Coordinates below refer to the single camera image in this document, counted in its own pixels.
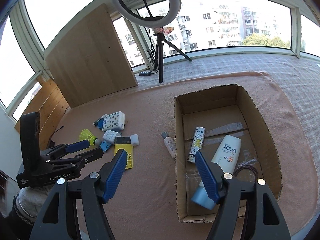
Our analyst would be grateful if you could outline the blue plastic phone stand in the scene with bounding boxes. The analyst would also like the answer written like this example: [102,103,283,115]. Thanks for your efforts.
[99,141,112,152]

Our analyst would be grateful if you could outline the yellow black ruler card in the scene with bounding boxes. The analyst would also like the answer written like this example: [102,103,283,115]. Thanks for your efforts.
[114,137,133,170]

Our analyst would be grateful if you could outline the white power adapter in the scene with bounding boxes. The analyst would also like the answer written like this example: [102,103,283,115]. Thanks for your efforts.
[103,129,121,145]

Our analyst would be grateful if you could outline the small white translucent cap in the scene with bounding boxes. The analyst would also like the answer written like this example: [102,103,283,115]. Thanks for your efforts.
[130,134,139,146]

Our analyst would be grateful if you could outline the small pink lotion bottle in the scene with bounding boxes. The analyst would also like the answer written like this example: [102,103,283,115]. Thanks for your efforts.
[162,132,176,159]

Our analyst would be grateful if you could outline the white patterned tissue pack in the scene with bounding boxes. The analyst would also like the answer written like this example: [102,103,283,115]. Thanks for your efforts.
[102,111,125,131]

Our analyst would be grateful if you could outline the left white gloved hand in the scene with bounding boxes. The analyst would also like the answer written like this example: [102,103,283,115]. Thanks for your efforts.
[14,186,52,224]

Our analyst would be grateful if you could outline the yellow plastic shuttlecock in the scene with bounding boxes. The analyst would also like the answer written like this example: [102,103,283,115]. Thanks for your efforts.
[79,129,101,147]

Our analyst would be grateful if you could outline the white Aqua sunscreen tube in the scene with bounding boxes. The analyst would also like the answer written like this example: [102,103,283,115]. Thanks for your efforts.
[191,135,241,210]

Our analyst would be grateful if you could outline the patterned white lighter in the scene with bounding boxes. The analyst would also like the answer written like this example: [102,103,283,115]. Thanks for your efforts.
[187,127,206,163]

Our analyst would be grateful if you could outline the green white lip balm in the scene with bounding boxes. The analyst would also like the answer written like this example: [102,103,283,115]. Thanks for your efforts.
[92,114,107,127]

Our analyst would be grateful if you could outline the round blue tin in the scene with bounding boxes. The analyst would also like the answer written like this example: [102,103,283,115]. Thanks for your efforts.
[96,118,104,131]

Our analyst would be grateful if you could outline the wooden slatted headboard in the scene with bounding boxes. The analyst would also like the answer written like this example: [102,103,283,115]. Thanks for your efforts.
[23,76,69,150]

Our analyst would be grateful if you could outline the pink blanket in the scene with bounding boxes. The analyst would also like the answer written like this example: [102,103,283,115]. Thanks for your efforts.
[53,72,318,239]

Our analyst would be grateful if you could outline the brown cardboard box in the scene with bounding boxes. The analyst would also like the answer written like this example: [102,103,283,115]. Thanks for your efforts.
[174,84,282,223]

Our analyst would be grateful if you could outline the light wooden board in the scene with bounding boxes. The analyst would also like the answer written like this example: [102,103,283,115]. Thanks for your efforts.
[44,4,138,108]

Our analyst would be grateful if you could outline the grey checkered bedsheet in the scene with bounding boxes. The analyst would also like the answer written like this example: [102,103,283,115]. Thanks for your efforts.
[134,53,320,170]

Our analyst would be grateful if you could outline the black tripod stand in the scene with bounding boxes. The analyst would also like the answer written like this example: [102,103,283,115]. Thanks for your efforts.
[154,33,192,84]

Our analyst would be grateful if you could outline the dark hair tie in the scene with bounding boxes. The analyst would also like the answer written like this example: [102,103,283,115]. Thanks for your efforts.
[233,164,259,181]

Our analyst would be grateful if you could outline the black cable remote control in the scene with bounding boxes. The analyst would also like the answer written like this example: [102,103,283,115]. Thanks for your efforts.
[138,71,152,76]

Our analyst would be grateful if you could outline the white ring light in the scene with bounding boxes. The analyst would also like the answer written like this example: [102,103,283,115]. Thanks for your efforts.
[111,0,182,28]

